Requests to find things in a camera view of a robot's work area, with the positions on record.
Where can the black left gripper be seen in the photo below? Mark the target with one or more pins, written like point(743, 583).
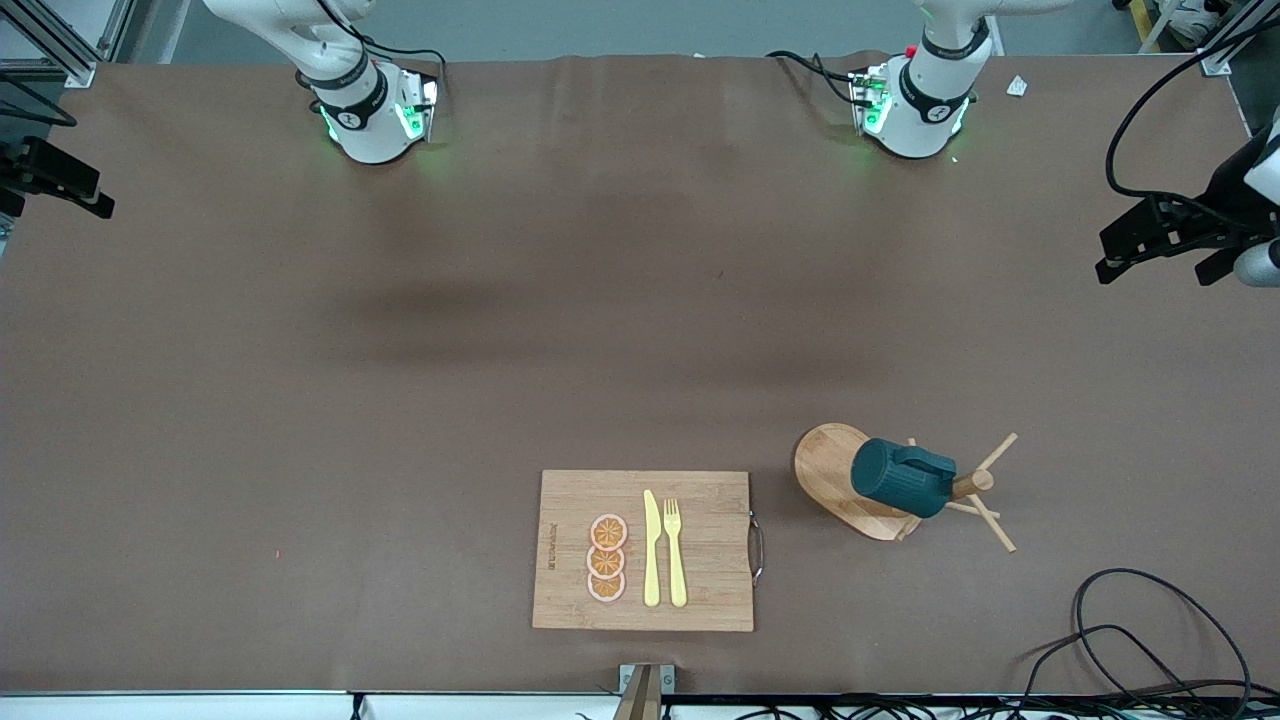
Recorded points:
point(1224, 190)

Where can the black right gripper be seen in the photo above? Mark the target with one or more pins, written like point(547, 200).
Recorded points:
point(45, 165)

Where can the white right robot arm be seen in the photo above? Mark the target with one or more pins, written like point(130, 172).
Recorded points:
point(370, 120)

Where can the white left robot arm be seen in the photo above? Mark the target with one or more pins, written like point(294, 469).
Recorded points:
point(930, 100)

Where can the wooden cup rack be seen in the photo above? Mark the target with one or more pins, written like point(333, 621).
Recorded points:
point(825, 470)

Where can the white paper scrap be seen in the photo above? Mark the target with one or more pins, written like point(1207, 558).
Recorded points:
point(1017, 86)

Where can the bamboo cutting board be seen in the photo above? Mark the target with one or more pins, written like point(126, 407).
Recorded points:
point(700, 560)

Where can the yellow plastic fork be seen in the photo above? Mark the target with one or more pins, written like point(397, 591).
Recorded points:
point(677, 570)

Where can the yellow plastic knife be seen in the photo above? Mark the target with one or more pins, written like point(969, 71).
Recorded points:
point(651, 560)

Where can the toy orange slice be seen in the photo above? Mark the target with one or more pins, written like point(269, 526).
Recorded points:
point(608, 531)

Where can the aluminium frame profile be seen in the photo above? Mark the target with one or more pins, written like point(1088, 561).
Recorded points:
point(75, 72)
point(1215, 62)

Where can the metal bracket with brown bar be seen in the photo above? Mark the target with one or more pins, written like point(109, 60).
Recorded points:
point(645, 690)

